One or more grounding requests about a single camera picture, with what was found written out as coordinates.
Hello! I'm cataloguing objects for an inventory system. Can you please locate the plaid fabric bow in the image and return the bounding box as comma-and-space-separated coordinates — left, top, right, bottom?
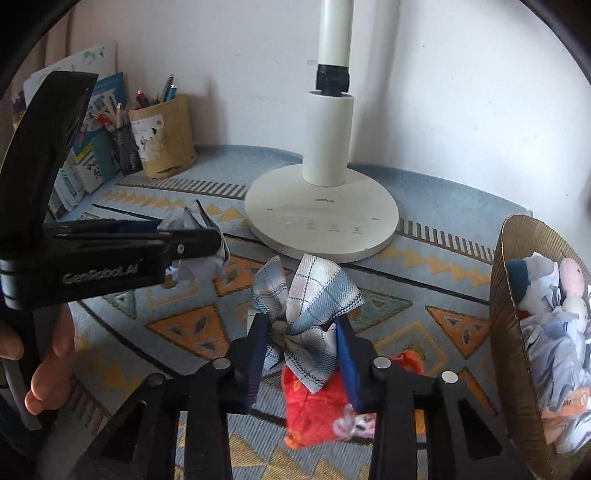
247, 253, 365, 394

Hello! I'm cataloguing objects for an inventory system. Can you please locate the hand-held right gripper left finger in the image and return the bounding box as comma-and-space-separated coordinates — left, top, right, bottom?
83, 315, 273, 480

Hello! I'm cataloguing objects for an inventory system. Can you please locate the beige curtain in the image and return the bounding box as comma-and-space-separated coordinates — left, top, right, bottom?
7, 18, 75, 121

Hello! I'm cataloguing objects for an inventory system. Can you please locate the red fabric pouch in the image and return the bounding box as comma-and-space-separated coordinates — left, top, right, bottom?
281, 350, 426, 450

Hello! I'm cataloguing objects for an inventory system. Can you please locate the gold ribbed basket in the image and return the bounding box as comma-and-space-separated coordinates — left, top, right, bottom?
488, 215, 591, 480

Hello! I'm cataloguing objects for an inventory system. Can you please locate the black mesh pen holder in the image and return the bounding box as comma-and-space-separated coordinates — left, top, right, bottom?
108, 124, 144, 176

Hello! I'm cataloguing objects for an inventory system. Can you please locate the blue picture book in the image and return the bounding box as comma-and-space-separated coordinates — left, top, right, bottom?
69, 71, 129, 195

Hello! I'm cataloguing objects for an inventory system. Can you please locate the blue and white plush toy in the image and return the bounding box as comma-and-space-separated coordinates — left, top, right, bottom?
508, 256, 561, 319

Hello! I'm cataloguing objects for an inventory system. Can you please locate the stack of thin books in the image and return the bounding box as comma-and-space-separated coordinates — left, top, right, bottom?
46, 152, 88, 222

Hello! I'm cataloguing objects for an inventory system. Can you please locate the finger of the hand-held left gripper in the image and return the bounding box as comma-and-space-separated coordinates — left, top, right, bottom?
44, 228, 222, 278
44, 218, 175, 237

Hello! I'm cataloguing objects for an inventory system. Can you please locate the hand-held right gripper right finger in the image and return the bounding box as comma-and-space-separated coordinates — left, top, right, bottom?
333, 316, 522, 480

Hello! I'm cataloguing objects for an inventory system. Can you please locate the yellow pen holder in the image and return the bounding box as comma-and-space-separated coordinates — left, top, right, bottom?
128, 93, 198, 180

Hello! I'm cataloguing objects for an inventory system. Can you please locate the bunch of pens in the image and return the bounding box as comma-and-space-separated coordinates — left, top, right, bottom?
134, 74, 178, 109

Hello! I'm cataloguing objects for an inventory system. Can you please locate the patterned blue table mat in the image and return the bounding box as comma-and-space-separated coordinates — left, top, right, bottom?
46, 144, 534, 480

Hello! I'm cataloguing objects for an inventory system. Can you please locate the person's left hand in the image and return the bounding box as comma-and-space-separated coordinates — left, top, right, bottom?
0, 302, 77, 416

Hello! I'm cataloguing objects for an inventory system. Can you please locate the plush dango skewer toy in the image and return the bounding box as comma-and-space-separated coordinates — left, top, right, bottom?
558, 257, 591, 324

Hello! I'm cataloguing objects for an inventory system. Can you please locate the grey white cloth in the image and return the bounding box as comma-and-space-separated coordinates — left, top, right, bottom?
157, 200, 232, 287

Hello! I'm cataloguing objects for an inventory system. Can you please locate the white desk lamp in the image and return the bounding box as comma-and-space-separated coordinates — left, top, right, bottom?
245, 0, 400, 265

